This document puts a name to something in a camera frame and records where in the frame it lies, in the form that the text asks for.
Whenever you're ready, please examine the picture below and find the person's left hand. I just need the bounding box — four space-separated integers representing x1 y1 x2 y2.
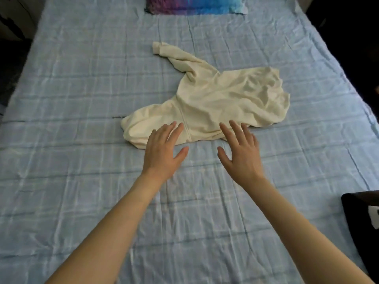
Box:
141 121 190 184

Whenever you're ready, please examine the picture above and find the person's right hand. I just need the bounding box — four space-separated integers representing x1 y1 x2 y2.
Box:
217 120 266 187

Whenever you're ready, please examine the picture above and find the person's right forearm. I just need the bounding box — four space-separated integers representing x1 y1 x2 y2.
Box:
243 176 375 284

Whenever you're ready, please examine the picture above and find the person's left forearm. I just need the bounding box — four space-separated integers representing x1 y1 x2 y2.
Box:
44 172 167 284

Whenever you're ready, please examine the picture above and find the cream long-sleeve shirt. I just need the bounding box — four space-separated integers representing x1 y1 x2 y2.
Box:
120 41 291 150

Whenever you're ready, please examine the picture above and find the light blue plaid bedsheet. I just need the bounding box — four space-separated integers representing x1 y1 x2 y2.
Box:
0 0 379 284

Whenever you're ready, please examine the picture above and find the purple and blue pillow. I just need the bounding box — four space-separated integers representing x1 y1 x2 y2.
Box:
145 0 249 16

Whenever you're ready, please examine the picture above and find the black bag with white label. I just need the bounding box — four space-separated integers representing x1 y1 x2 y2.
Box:
341 190 379 284

